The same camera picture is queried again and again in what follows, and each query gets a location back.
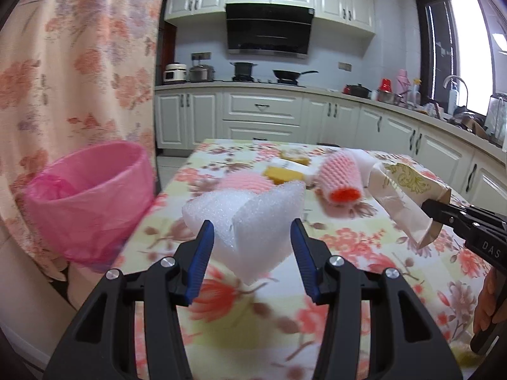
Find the yellow sponge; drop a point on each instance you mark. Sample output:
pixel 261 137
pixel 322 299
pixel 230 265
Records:
pixel 282 175

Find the floral curtain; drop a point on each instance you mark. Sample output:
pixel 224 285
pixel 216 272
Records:
pixel 79 67

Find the white lower cabinets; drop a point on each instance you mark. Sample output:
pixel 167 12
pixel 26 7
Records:
pixel 257 118

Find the cream patterned paper bag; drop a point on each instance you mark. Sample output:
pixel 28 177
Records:
pixel 400 198

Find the black stock pot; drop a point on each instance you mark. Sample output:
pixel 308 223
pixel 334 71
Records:
pixel 242 69

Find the black range hood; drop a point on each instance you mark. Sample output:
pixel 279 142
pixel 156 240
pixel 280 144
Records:
pixel 269 27

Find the brown wall socket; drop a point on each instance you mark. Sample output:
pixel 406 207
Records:
pixel 344 65

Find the person's right hand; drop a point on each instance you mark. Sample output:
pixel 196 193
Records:
pixel 485 304

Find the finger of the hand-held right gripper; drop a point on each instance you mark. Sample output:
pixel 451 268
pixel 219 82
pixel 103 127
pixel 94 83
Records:
pixel 437 213
pixel 487 214

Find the white rice cooker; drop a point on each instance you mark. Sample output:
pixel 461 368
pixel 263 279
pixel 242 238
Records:
pixel 175 73

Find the red black casserole pot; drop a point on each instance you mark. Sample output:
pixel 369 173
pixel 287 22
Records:
pixel 356 90

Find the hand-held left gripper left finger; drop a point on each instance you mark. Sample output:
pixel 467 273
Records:
pixel 200 261

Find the clear glass jug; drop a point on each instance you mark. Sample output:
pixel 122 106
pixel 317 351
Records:
pixel 497 114

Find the dark framed window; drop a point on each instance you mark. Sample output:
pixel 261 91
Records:
pixel 431 47

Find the pink foam fruit net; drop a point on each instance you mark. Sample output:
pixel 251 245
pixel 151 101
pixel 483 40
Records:
pixel 338 174

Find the dark double wall socket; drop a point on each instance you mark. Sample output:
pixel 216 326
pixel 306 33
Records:
pixel 201 56

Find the white carton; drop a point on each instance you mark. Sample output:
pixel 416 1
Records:
pixel 305 171

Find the large white foam block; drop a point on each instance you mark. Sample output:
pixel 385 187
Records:
pixel 253 221

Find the black frying pan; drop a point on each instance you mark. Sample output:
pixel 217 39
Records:
pixel 287 74

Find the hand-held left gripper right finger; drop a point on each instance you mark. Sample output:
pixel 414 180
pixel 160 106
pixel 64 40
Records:
pixel 303 261

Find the pink trash bin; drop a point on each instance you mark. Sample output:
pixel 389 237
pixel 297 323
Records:
pixel 91 213

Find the floral tablecloth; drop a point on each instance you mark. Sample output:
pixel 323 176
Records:
pixel 356 253

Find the gas stove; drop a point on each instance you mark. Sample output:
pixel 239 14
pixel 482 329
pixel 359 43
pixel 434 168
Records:
pixel 265 82

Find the steel bowl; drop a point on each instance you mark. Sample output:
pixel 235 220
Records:
pixel 386 96

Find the white pump bottle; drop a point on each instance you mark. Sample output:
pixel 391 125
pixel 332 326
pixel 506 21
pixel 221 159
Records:
pixel 454 99

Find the chrome faucet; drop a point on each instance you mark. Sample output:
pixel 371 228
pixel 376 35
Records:
pixel 445 83

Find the silver pressure cooker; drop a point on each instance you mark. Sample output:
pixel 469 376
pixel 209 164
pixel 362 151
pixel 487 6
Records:
pixel 202 73

